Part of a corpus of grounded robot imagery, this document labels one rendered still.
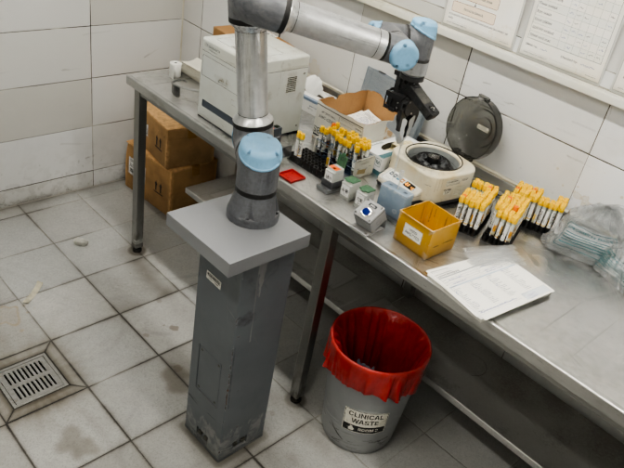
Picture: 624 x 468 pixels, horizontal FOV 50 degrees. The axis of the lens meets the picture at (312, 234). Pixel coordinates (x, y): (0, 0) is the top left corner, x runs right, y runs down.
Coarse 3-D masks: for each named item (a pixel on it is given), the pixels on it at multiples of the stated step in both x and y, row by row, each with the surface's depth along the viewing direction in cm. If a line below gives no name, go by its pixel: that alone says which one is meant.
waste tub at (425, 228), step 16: (416, 208) 200; (432, 208) 202; (400, 224) 196; (416, 224) 191; (432, 224) 204; (448, 224) 199; (400, 240) 198; (416, 240) 193; (432, 240) 190; (448, 240) 196; (432, 256) 195
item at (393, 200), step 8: (384, 184) 207; (392, 184) 208; (384, 192) 207; (392, 192) 205; (400, 192) 204; (408, 192) 205; (384, 200) 208; (392, 200) 206; (400, 200) 204; (408, 200) 203; (384, 208) 209; (392, 208) 207; (400, 208) 205; (392, 216) 208
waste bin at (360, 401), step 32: (352, 320) 238; (384, 320) 242; (352, 352) 243; (384, 352) 244; (416, 352) 235; (352, 384) 220; (384, 384) 216; (416, 384) 223; (352, 416) 229; (384, 416) 228; (352, 448) 238
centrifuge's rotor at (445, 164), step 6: (414, 156) 227; (420, 156) 228; (426, 156) 228; (432, 156) 225; (438, 156) 226; (420, 162) 223; (426, 162) 223; (432, 162) 224; (438, 162) 228; (444, 162) 225; (438, 168) 221; (444, 168) 222; (450, 168) 224
